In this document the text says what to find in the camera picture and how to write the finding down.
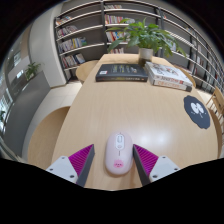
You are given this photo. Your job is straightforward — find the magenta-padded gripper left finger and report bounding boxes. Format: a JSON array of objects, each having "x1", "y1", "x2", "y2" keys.
[{"x1": 45, "y1": 143, "x2": 96, "y2": 188}]

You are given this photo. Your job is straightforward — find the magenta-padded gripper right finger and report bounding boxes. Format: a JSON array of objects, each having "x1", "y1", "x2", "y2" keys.
[{"x1": 132, "y1": 143, "x2": 181, "y2": 187}]

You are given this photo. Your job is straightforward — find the pink computer mouse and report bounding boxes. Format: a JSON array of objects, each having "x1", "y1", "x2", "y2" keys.
[{"x1": 104, "y1": 131, "x2": 134, "y2": 176}]

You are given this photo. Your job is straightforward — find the dark round mouse pad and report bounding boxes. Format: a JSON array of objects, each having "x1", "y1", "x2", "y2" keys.
[{"x1": 183, "y1": 95, "x2": 212, "y2": 130}]

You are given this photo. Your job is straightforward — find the grey partition counter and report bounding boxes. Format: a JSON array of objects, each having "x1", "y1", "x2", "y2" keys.
[{"x1": 2, "y1": 71, "x2": 51, "y2": 158}]

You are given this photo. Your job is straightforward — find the white book with red lettering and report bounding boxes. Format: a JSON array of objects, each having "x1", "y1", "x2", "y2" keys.
[{"x1": 148, "y1": 76, "x2": 193, "y2": 93}]

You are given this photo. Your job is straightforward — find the large white book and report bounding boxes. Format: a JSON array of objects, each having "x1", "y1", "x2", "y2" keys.
[{"x1": 145, "y1": 61, "x2": 194, "y2": 88}]

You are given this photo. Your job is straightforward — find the wooden slat chair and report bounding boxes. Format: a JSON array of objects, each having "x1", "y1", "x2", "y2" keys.
[{"x1": 205, "y1": 87, "x2": 224, "y2": 118}]

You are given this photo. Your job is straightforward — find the black book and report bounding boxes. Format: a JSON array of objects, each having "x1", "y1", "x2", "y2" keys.
[{"x1": 95, "y1": 63, "x2": 149, "y2": 83}]

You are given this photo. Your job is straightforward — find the small green background plant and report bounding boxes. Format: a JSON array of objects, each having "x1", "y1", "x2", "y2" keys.
[{"x1": 24, "y1": 62, "x2": 43, "y2": 81}]

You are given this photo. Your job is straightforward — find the green potted plant white pot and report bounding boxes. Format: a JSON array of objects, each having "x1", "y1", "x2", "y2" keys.
[{"x1": 106, "y1": 18, "x2": 188, "y2": 68}]

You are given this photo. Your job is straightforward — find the grey bookshelf unit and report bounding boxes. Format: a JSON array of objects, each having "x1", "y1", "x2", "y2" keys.
[{"x1": 53, "y1": 0, "x2": 224, "y2": 94}]

